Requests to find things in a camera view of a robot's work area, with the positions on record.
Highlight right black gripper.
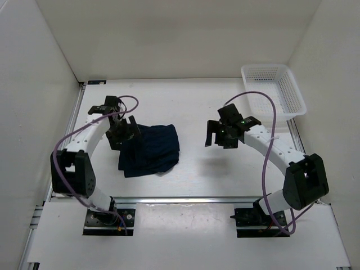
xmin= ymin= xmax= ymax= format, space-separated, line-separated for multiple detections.
xmin=205 ymin=120 xmax=239 ymax=149

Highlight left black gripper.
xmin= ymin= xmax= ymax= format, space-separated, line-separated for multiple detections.
xmin=106 ymin=115 xmax=142 ymax=151

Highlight navy blue shorts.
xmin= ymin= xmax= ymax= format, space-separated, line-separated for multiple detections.
xmin=118 ymin=124 xmax=180 ymax=178

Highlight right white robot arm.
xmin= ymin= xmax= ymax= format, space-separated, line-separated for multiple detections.
xmin=205 ymin=104 xmax=329 ymax=225

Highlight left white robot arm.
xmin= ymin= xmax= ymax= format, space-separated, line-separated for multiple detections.
xmin=50 ymin=96 xmax=140 ymax=225

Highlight white plastic mesh basket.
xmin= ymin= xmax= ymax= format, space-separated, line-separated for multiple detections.
xmin=241 ymin=64 xmax=307 ymax=122

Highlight white front cover board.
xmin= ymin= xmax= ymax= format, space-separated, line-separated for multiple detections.
xmin=28 ymin=202 xmax=350 ymax=269

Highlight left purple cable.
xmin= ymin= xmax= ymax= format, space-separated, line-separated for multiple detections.
xmin=55 ymin=95 xmax=140 ymax=236

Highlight purple cable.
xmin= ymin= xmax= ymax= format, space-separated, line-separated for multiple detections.
xmin=224 ymin=91 xmax=316 ymax=236
xmin=55 ymin=95 xmax=140 ymax=236

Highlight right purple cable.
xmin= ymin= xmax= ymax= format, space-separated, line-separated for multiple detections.
xmin=224 ymin=91 xmax=316 ymax=236

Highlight aluminium rail front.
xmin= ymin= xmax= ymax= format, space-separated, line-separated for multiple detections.
xmin=115 ymin=196 xmax=259 ymax=204

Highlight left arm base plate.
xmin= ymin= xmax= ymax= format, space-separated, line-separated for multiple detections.
xmin=83 ymin=208 xmax=136 ymax=236

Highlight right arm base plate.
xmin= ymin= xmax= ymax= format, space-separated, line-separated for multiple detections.
xmin=230 ymin=208 xmax=289 ymax=239

